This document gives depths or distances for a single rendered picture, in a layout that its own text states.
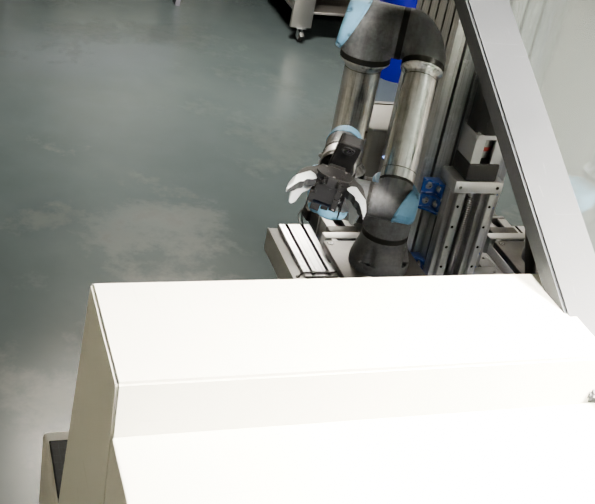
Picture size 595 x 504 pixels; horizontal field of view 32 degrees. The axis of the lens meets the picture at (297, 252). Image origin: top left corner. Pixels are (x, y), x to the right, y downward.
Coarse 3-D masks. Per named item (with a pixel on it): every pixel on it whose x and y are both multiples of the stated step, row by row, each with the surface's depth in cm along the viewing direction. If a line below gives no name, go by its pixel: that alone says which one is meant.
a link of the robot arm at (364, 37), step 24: (360, 0) 231; (360, 24) 229; (384, 24) 228; (360, 48) 231; (384, 48) 231; (360, 72) 235; (360, 96) 238; (336, 120) 243; (360, 120) 241; (360, 168) 249
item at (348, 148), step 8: (344, 136) 199; (352, 136) 199; (344, 144) 199; (352, 144) 199; (360, 144) 199; (336, 152) 202; (344, 152) 201; (352, 152) 200; (360, 152) 200; (336, 160) 204; (344, 160) 204; (352, 160) 203
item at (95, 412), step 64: (128, 320) 135; (192, 320) 137; (256, 320) 139; (320, 320) 142; (384, 320) 145; (448, 320) 148; (512, 320) 151; (576, 320) 154; (128, 384) 124; (192, 384) 127; (256, 384) 130; (320, 384) 133; (384, 384) 136; (448, 384) 140; (512, 384) 144; (576, 384) 148
